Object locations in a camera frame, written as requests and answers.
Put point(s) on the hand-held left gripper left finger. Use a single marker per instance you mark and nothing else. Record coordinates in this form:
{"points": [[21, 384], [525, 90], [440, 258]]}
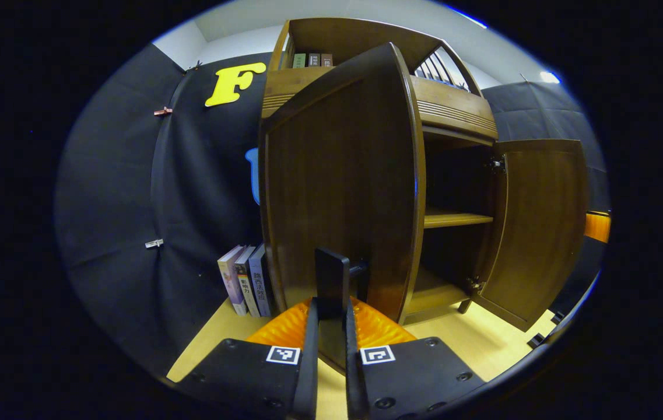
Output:
{"points": [[308, 379]]}

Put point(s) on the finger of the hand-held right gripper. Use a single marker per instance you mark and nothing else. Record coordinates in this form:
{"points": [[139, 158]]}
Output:
{"points": [[597, 228]]}

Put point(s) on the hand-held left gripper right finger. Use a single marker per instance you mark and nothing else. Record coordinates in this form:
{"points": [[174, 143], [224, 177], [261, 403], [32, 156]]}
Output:
{"points": [[355, 379]]}

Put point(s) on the wooden shoe cabinet door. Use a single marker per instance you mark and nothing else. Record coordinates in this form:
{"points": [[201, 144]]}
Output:
{"points": [[337, 175], [541, 233]]}

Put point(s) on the wooden double-door shoe cabinet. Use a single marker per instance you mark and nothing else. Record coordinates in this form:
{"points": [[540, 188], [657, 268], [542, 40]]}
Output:
{"points": [[360, 36]]}

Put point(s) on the metal door hinge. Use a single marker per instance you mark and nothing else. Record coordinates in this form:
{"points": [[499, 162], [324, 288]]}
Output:
{"points": [[497, 165], [474, 284]]}

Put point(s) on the small black block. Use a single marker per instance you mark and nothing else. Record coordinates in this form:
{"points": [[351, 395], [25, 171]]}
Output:
{"points": [[558, 317], [536, 340]]}

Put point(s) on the blue paperback book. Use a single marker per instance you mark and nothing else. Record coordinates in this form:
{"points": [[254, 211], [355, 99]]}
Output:
{"points": [[261, 283]]}

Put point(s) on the grey paperback book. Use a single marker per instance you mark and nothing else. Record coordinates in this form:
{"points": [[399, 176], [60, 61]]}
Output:
{"points": [[246, 289]]}

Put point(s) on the white paperback book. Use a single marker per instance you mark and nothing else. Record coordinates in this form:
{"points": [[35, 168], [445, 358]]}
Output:
{"points": [[231, 283]]}

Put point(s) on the wooden inner shelf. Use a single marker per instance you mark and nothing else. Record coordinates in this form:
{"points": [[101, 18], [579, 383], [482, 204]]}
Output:
{"points": [[453, 219]]}

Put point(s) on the small ceiling light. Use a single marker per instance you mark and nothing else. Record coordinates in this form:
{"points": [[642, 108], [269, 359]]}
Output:
{"points": [[550, 77]]}

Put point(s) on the white clip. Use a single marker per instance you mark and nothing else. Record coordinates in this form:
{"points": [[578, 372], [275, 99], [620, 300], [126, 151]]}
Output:
{"points": [[154, 243]]}

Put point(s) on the black backdrop cloth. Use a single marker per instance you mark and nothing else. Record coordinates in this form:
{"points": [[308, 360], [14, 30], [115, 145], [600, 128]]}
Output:
{"points": [[121, 204]]}

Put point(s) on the red clip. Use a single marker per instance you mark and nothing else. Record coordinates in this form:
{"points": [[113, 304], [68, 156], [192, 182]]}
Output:
{"points": [[162, 111]]}

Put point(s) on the green book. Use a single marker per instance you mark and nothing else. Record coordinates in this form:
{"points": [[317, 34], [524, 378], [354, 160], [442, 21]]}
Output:
{"points": [[300, 60]]}

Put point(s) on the dark brown book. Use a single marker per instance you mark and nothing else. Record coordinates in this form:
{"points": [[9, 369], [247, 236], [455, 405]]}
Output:
{"points": [[314, 60]]}

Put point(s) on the reddish brown book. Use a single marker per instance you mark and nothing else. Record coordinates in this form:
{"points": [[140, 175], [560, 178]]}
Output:
{"points": [[326, 60]]}

